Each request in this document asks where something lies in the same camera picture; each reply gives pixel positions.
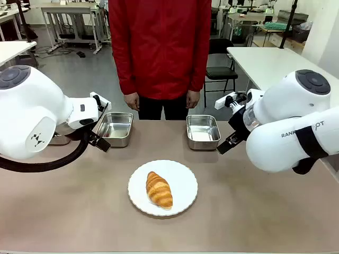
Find person's right hand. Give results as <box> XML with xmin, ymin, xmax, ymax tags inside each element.
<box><xmin>123</xmin><ymin>92</ymin><xmax>140</xmax><ymax>111</ymax></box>

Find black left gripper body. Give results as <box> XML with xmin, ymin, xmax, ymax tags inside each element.
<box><xmin>91</xmin><ymin>94</ymin><xmax>110</xmax><ymax>139</ymax></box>

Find grey background workbench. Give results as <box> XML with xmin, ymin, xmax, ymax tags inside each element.
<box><xmin>40</xmin><ymin>2</ymin><xmax>112</xmax><ymax>55</ymax></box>

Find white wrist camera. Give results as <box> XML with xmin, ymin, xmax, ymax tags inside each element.
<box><xmin>89</xmin><ymin>91</ymin><xmax>112</xmax><ymax>107</ymax></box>
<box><xmin>214</xmin><ymin>91</ymin><xmax>248</xmax><ymax>111</ymax></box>

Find black storage bin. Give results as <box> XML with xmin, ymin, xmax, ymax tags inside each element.
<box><xmin>292</xmin><ymin>24</ymin><xmax>311</xmax><ymax>43</ymax></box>

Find black strap on arm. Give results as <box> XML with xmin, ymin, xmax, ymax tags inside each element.
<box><xmin>295</xmin><ymin>126</ymin><xmax>329</xmax><ymax>160</ymax></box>

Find person's left hand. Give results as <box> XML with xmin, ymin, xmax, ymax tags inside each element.
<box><xmin>185</xmin><ymin>89</ymin><xmax>200</xmax><ymax>110</ymax></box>

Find golden croissant bread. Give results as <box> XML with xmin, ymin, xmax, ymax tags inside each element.
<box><xmin>146</xmin><ymin>171</ymin><xmax>174</xmax><ymax>211</ymax></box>

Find black trousers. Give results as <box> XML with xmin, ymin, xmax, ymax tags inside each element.
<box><xmin>138</xmin><ymin>93</ymin><xmax>190</xmax><ymax>121</ymax></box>

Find beige background desk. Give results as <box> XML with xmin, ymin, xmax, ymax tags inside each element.
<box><xmin>227</xmin><ymin>12</ymin><xmax>266</xmax><ymax>43</ymax></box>

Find small white side table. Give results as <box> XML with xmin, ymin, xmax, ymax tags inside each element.
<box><xmin>0</xmin><ymin>40</ymin><xmax>38</xmax><ymax>67</ymax></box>

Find black folding chair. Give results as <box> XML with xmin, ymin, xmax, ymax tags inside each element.
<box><xmin>204</xmin><ymin>38</ymin><xmax>239</xmax><ymax>108</ymax></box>

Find black stand pole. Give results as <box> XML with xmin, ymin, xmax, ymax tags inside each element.
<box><xmin>279</xmin><ymin>0</ymin><xmax>298</xmax><ymax>50</ymax></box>
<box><xmin>16</xmin><ymin>0</ymin><xmax>34</xmax><ymax>43</ymax></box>

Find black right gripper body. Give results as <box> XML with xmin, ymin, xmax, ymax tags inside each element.
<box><xmin>228</xmin><ymin>106</ymin><xmax>251</xmax><ymax>140</ymax></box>

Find white scalloped plate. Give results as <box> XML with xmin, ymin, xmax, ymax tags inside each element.
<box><xmin>128</xmin><ymin>159</ymin><xmax>199</xmax><ymax>217</ymax></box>

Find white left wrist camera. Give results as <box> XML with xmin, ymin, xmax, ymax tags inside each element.
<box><xmin>89</xmin><ymin>91</ymin><xmax>112</xmax><ymax>107</ymax></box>

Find stainless steel rectangular container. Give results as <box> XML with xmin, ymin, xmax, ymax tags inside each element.
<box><xmin>95</xmin><ymin>112</ymin><xmax>135</xmax><ymax>148</ymax></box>
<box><xmin>185</xmin><ymin>114</ymin><xmax>222</xmax><ymax>151</ymax></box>
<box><xmin>48</xmin><ymin>133</ymin><xmax>72</xmax><ymax>146</ymax></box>

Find red jacket torso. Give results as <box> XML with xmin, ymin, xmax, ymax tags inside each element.
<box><xmin>108</xmin><ymin>0</ymin><xmax>213</xmax><ymax>101</ymax></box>

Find green rack tray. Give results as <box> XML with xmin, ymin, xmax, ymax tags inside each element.
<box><xmin>264</xmin><ymin>21</ymin><xmax>288</xmax><ymax>31</ymax></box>

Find large white side table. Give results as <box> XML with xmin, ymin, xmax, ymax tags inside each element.
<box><xmin>227</xmin><ymin>46</ymin><xmax>323</xmax><ymax>92</ymax></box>

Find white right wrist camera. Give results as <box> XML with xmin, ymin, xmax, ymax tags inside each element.
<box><xmin>214</xmin><ymin>91</ymin><xmax>248</xmax><ymax>111</ymax></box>

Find black corrugated cable hose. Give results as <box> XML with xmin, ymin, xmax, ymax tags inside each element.
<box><xmin>0</xmin><ymin>127</ymin><xmax>91</xmax><ymax>173</ymax></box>

